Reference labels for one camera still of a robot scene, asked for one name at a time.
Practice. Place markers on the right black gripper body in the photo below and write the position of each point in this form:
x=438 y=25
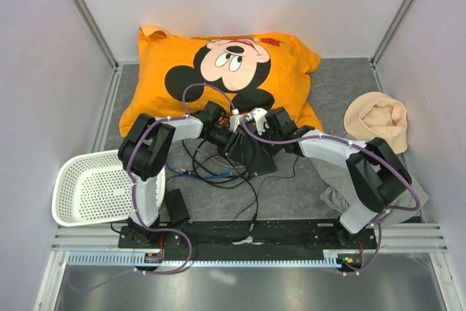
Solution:
x=270 y=148

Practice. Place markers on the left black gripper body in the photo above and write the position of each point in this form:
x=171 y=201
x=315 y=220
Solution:
x=223 y=140

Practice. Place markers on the black network switch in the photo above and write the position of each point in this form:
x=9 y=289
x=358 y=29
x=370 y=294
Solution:
x=248 y=152

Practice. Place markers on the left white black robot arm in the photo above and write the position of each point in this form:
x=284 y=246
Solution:
x=144 y=151

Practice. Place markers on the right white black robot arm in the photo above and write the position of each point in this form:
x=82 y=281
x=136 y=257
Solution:
x=377 y=175

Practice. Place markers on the orange Mickey Mouse pillow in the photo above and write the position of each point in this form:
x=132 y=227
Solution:
x=179 y=74

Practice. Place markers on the grey cloth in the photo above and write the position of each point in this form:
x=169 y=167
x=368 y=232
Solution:
x=340 y=193

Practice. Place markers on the black power adapter brick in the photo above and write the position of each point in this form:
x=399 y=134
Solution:
x=176 y=207

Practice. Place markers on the peach towel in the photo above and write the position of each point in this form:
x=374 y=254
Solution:
x=375 y=114

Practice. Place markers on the white perforated plastic basket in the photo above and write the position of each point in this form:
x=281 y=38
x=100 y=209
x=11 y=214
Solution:
x=95 y=189

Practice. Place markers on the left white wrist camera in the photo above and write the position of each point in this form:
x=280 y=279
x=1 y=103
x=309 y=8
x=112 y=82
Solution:
x=235 y=120

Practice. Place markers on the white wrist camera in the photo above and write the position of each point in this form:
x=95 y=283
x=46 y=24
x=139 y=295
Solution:
x=258 y=116
x=235 y=120

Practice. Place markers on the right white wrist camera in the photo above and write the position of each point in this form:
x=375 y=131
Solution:
x=258 y=116

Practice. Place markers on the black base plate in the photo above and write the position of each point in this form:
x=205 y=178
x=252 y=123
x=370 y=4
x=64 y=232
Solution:
x=320 y=234

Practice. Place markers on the slotted cable duct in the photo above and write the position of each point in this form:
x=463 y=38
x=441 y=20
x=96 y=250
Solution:
x=108 y=258

